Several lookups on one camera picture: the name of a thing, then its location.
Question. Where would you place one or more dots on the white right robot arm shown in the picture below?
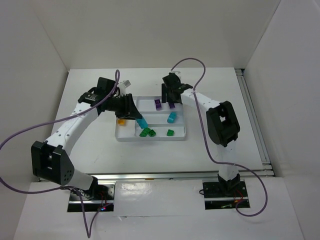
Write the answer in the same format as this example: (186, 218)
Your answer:
(222, 124)

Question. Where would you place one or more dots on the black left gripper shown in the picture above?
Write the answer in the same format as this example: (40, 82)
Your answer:
(126, 106)

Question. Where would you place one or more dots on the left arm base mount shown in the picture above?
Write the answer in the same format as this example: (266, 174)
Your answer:
(103, 200)

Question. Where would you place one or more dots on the teal square lego block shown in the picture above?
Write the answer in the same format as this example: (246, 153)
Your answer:
(172, 117)

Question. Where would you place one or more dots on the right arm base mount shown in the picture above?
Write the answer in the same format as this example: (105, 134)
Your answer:
(216, 199)

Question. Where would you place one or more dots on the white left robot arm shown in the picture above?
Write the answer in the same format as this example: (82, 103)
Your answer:
(51, 158)

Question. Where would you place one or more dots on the clear plastic divided tray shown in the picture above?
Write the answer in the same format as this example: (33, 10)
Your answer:
(157, 121)

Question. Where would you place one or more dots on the aluminium front rail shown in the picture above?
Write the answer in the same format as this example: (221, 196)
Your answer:
(157, 176)

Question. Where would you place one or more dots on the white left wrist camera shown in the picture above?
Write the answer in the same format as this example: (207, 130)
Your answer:
(124, 84)

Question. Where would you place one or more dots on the green lego plate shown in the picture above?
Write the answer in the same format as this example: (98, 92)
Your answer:
(145, 132)

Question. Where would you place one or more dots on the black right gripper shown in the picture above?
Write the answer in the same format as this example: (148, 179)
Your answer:
(171, 93)

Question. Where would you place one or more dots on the purple rounded lego block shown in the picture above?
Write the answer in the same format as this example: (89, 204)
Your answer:
(158, 104)

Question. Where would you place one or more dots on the aluminium side rail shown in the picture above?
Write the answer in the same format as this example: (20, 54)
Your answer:
(265, 159)

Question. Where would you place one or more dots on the teal lego brick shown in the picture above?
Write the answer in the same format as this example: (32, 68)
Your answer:
(142, 123)

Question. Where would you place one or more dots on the green lego block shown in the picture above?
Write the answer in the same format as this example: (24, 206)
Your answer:
(152, 133)
(170, 133)

